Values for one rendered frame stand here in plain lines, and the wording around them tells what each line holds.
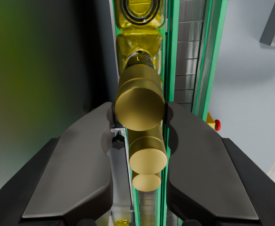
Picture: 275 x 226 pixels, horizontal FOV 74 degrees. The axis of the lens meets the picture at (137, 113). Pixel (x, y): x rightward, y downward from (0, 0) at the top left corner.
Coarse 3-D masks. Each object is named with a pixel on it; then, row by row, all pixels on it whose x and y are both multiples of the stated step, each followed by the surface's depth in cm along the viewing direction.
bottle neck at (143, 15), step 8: (120, 0) 13; (128, 0) 15; (152, 0) 14; (120, 8) 13; (128, 8) 14; (152, 8) 13; (128, 16) 13; (136, 16) 14; (144, 16) 14; (152, 16) 13; (136, 24) 14; (144, 24) 14
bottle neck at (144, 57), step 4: (132, 52) 19; (136, 52) 19; (140, 52) 19; (144, 52) 19; (128, 56) 20; (132, 56) 18; (136, 56) 17; (140, 56) 17; (144, 56) 18; (148, 56) 19; (128, 60) 19; (132, 60) 17; (136, 60) 16; (140, 60) 16; (144, 60) 17; (148, 60) 17; (152, 60) 20; (128, 64) 17; (132, 64) 16; (136, 64) 15; (144, 64) 15; (148, 64) 16; (152, 64) 17
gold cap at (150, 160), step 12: (132, 132) 17; (144, 132) 16; (156, 132) 17; (132, 144) 16; (144, 144) 15; (156, 144) 15; (132, 156) 15; (144, 156) 15; (156, 156) 15; (132, 168) 16; (144, 168) 16; (156, 168) 16
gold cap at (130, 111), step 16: (128, 80) 12; (144, 80) 12; (160, 80) 15; (128, 96) 11; (144, 96) 11; (160, 96) 11; (128, 112) 12; (144, 112) 12; (160, 112) 12; (128, 128) 12; (144, 128) 12
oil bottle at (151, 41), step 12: (120, 36) 21; (132, 36) 20; (144, 36) 20; (156, 36) 20; (120, 48) 20; (132, 48) 20; (144, 48) 20; (156, 48) 20; (120, 60) 21; (156, 60) 20; (120, 72) 22
